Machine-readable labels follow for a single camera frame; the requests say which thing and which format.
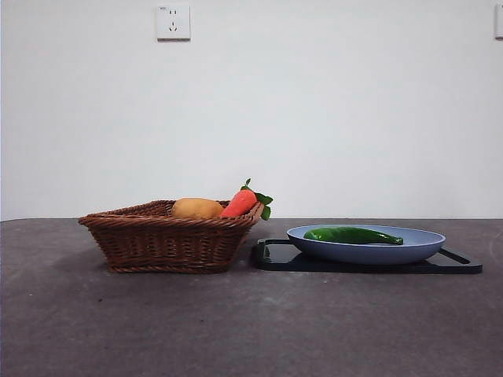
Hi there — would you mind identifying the green pepper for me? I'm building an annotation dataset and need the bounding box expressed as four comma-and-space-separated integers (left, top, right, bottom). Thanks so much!
303, 226, 404, 247

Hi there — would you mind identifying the light blue round plate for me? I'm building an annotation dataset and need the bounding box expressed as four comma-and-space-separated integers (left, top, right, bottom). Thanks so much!
286, 224, 447, 265

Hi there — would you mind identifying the orange carrot with green leaves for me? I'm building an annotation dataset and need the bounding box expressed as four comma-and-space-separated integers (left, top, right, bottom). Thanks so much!
219, 178, 274, 221

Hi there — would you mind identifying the yellow potato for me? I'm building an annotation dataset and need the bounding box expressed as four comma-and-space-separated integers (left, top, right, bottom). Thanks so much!
171, 197, 225, 220

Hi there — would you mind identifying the black rectangular tray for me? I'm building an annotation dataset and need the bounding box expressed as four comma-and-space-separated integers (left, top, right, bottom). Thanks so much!
251, 237, 483, 275

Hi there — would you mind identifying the brown wicker basket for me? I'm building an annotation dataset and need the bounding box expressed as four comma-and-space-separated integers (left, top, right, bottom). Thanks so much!
77, 199, 265, 275

